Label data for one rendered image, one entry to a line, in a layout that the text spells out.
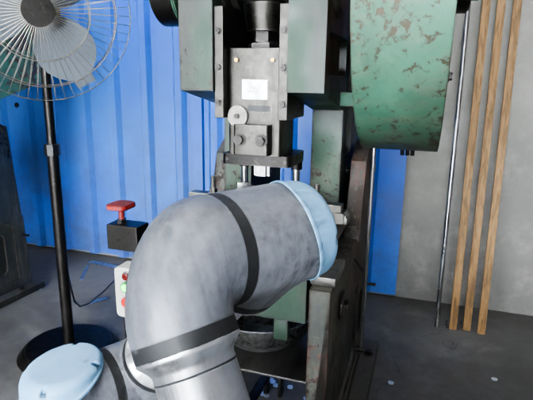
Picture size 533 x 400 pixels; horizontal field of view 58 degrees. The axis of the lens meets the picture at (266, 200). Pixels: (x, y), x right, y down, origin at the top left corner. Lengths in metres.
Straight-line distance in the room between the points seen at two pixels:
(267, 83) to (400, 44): 0.45
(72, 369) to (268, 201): 0.43
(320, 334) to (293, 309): 0.10
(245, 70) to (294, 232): 0.88
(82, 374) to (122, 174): 2.31
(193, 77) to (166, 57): 1.48
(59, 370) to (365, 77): 0.73
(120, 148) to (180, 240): 2.57
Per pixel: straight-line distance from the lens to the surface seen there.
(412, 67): 0.97
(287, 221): 0.48
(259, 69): 1.31
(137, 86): 2.90
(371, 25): 0.95
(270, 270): 0.47
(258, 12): 1.35
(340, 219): 1.36
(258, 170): 1.39
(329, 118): 1.52
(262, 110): 1.31
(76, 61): 1.86
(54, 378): 0.78
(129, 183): 3.01
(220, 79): 1.31
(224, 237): 0.43
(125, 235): 1.35
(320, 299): 1.15
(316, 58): 1.22
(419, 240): 2.59
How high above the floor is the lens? 1.08
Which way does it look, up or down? 14 degrees down
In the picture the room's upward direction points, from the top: 1 degrees clockwise
